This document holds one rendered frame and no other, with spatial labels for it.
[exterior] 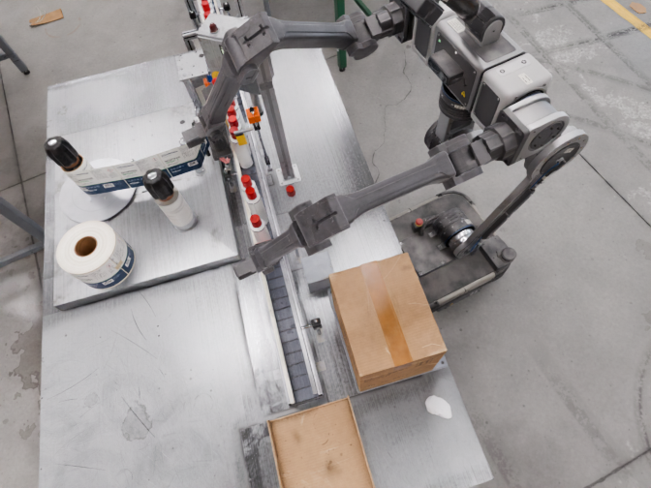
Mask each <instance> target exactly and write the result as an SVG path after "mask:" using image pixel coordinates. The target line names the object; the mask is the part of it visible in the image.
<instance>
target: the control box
mask: <svg viewBox="0 0 651 488"><path fill-rule="evenodd" d="M247 20H248V19H244V18H239V17H233V16H228V15H217V14H213V13H211V14H209V16H208V17H207V19H206V20H205V22H204V23H203V24H202V26H201V28H200V29H199V31H198V32H197V36H198V39H199V42H200V45H201V49H202V51H203V54H204V57H205V59H206V62H207V65H208V67H209V70H210V72H211V75H212V78H215V77H217V76H218V74H219V72H220V69H221V66H222V57H223V56H222V53H221V50H220V47H219V45H220V44H221V43H222V40H223V38H224V35H225V33H226V31H228V29H231V28H233V27H239V26H241V25H242V24H243V23H245V22H246V21H247ZM211 22H214V23H215V24H216V25H217V27H218V28H219V32H218V33H217V34H211V33H210V31H209V24H210V23H211ZM267 59H268V63H269V68H270V71H271V75H272V78H273V77H274V71H273V67H272V62H271V58H270V54H269V55H268V56H267ZM239 91H244V92H248V93H253V94H258V95H262V94H261V87H260V85H259V84H258V80H257V78H256V79H255V81H254V82H252V83H250V84H246V85H241V86H240V88H239Z"/></svg>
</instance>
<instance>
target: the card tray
mask: <svg viewBox="0 0 651 488"><path fill-rule="evenodd" d="M267 426H268V431H269V435H270V440H271V445H272V450H273V455H274V460H275V465H276V470H277V474H278V479H279V484H280V488H375V485H374V481H373V478H372V474H371V472H370V468H369V465H368V462H367V458H366V455H365V451H364V448H363V444H362V441H361V437H360V434H359V430H358V428H357V422H356V419H355V415H354V412H353V408H352V405H351V401H350V398H349V395H348V397H347V398H343V399H340V400H337V401H334V402H330V403H327V404H324V405H320V406H317V407H315V408H312V409H308V410H305V411H302V412H296V413H293V414H290V415H286V416H283V417H280V418H276V419H273V420H270V421H269V420H267Z"/></svg>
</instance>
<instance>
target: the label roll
mask: <svg viewBox="0 0 651 488"><path fill-rule="evenodd" d="M56 259H57V262H58V264H59V265H60V267H61V268H62V269H63V270H65V271H66V272H68V273H70V274H71V275H73V276H74V277H76V278H77V279H79V280H80V281H82V282H83V283H84V284H86V285H87V286H89V287H90V288H93V289H96V290H106V289H110V288H113V287H115V286H117V285H119V284H120V283H121V282H123V281H124V280H125V279H126V278H127V277H128V276H129V274H130V273H131V271H132V269H133V267H134V264H135V252H134V250H133V248H132V247H131V246H130V245H129V244H128V243H127V242H126V241H125V240H124V239H123V238H122V237H121V236H120V235H119V234H118V233H117V232H116V231H115V230H114V229H112V228H111V227H110V226H109V225H108V224H106V223H104V222H101V221H86V222H83V223H80V224H78V225H76V226H74V227H73V228H71V229H70V230H68V231H67V232H66V233H65V234H64V236H63V237H62V238H61V240H60V242H59V244H58V246H57V250H56Z"/></svg>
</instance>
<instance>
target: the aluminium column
mask: <svg viewBox="0 0 651 488"><path fill-rule="evenodd" d="M258 68H259V71H260V72H259V73H258V75H257V80H258V84H263V83H265V82H270V81H273V80H272V75H271V71H270V68H269V63H268V59H267V57H266V58H265V60H264V61H263V62H262V64H261V65H260V66H259V67H258ZM261 94H262V99H263V105H264V109H265V113H266V116H267V120H268V124H269V127H270V131H271V134H272V138H273V141H274V145H275V149H276V152H277V156H278V160H279V164H280V167H281V170H282V174H283V177H284V180H288V179H291V178H295V174H294V170H293V165H292V161H291V157H290V152H289V148H288V144H287V140H286V136H285V131H284V127H283V123H282V118H281V114H280V109H279V106H278V102H277V97H276V93H275V89H274V87H273V88H270V89H266V90H263V91H262V90H261Z"/></svg>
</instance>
